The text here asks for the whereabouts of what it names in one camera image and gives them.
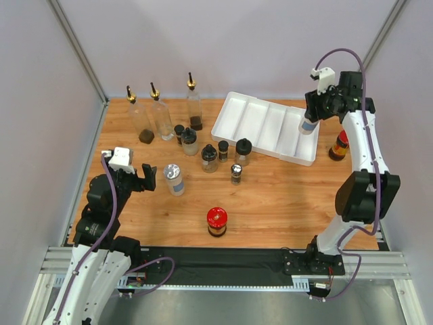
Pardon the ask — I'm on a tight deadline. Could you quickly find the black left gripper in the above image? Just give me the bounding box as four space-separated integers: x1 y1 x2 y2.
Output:
102 158 157 217

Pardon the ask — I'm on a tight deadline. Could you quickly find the silver-lid salt shaker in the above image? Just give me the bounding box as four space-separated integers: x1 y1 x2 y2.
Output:
298 117 319 135
164 164 185 196

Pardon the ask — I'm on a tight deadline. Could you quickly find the small dark spice jar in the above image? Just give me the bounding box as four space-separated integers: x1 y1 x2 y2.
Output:
218 140 229 163

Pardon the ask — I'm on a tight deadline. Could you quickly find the silver-top pepper grinder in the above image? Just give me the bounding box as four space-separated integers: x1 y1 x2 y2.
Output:
231 164 243 186

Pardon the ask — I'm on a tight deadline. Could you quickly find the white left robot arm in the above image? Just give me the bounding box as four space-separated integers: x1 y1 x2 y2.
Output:
44 164 157 324

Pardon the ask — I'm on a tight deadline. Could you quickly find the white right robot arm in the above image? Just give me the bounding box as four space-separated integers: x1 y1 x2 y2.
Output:
299 68 401 274

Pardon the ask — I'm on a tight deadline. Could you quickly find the black-lid glass condiment jar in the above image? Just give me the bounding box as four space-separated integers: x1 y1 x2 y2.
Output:
235 138 252 167

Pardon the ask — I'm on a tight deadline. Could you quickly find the red-lid sauce bottle right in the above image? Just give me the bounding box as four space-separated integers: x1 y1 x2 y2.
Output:
328 131 349 161

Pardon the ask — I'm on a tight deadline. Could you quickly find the white divided organizer tray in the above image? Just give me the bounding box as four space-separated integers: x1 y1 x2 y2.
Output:
211 91 319 167

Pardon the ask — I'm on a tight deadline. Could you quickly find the oil bottle with dark sauce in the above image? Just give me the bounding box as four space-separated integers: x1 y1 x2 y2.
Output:
126 85 155 144

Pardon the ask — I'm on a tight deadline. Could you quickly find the glass jar with white granules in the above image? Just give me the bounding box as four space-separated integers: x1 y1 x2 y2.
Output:
181 127 198 156

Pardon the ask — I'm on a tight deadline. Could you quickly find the small black-cap spice jar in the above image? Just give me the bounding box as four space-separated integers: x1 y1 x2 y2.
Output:
174 124 185 146

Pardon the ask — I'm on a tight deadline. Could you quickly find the glass jar with brown lumps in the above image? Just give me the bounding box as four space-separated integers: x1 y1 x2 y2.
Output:
201 144 218 173

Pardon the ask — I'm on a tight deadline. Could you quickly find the clear empty oil bottle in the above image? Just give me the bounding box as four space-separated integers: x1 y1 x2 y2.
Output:
150 82 174 141

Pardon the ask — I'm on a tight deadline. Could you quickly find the red-lid sauce jar front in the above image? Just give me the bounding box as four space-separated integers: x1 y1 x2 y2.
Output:
206 207 228 237

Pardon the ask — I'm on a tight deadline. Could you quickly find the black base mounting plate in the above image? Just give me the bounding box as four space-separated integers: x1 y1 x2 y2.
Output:
139 246 345 287

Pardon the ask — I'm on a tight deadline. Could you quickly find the tall bottle with dark sauce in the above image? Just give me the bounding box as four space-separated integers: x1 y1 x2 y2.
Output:
187 72 203 131

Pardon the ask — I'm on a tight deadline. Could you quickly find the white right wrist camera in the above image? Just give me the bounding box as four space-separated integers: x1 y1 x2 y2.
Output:
310 67 336 95

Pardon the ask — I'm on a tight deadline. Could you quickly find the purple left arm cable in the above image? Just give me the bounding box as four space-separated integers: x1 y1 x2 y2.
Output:
53 152 177 325

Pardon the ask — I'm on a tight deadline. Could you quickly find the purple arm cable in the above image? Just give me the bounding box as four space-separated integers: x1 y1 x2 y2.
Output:
53 152 177 325
307 47 382 302

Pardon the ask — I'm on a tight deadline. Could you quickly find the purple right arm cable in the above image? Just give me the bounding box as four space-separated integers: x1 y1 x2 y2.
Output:
307 47 382 302

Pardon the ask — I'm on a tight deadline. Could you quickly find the aluminium frame post right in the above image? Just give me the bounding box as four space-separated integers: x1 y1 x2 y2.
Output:
362 0 410 76

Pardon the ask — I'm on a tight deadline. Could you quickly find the aluminium frame post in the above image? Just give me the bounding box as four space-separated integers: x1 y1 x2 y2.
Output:
47 0 109 104
362 0 410 76

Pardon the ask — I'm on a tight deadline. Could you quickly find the aluminium frame post left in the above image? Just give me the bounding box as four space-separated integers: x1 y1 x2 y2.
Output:
47 0 109 104

